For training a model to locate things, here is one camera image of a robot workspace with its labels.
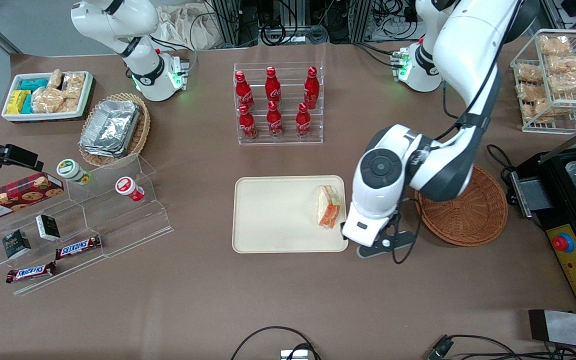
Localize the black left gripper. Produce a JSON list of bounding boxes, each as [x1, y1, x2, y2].
[[380, 209, 402, 239]]

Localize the beige cloth bag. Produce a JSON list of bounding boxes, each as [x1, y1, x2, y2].
[[155, 2, 220, 51]]

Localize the black looped machine cable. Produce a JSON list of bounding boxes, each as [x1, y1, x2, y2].
[[486, 144, 519, 187]]

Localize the black arched cable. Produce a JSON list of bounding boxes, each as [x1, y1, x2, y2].
[[230, 326, 322, 360]]

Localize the white rectangular snack bin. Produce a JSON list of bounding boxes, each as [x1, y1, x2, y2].
[[1, 71, 95, 124]]

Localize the green lid yogurt cup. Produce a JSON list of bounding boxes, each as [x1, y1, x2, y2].
[[56, 158, 92, 186]]

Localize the clear bag of pastry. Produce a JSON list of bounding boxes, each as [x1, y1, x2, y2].
[[520, 98, 569, 124], [516, 62, 544, 84], [549, 70, 576, 95], [547, 54, 576, 75], [539, 35, 573, 56], [516, 82, 548, 103]]

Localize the brown chocolate bar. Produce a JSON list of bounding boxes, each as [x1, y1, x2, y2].
[[55, 235, 103, 261], [6, 261, 58, 285]]

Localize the red emergency stop button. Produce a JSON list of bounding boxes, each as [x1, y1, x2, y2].
[[552, 232, 576, 254]]

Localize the triangular sandwich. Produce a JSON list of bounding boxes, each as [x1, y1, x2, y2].
[[316, 185, 344, 230]]

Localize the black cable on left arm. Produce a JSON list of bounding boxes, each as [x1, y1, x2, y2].
[[392, 0, 525, 265]]

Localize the round brown wicker basket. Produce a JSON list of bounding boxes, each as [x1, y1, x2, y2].
[[414, 165, 509, 248]]

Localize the stacked aluminium foil trays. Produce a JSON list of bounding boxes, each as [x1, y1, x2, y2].
[[78, 99, 142, 159]]

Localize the red lid yogurt cup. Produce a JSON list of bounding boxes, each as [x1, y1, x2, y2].
[[115, 176, 146, 203]]

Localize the yellow snack pack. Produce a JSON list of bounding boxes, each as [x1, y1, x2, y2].
[[6, 90, 31, 115]]

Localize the grey flat sheet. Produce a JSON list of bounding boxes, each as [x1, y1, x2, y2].
[[528, 309, 576, 351]]

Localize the red cola bottle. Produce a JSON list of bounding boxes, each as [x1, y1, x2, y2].
[[266, 100, 285, 139], [238, 103, 259, 140], [295, 102, 313, 139], [303, 66, 321, 110], [265, 66, 282, 106], [234, 70, 255, 112]]

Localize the black sealing machine yellow panel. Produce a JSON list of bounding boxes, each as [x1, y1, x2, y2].
[[505, 127, 576, 316]]

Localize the beige rectangular tray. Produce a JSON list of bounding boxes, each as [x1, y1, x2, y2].
[[232, 175, 349, 254]]

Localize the clear acrylic bottle rack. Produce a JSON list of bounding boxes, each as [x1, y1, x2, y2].
[[233, 61, 324, 146]]

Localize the oval light wicker basket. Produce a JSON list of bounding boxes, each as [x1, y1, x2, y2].
[[78, 92, 151, 168]]

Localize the red tartan cookie box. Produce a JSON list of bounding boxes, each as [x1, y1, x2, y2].
[[0, 172, 65, 224]]

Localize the black cable with plug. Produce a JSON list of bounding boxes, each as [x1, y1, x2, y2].
[[427, 334, 576, 360]]

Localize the clear acrylic step display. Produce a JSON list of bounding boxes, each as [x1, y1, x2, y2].
[[0, 152, 174, 297]]

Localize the small black carton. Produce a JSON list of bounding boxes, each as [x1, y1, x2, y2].
[[35, 214, 62, 242], [1, 229, 33, 260]]

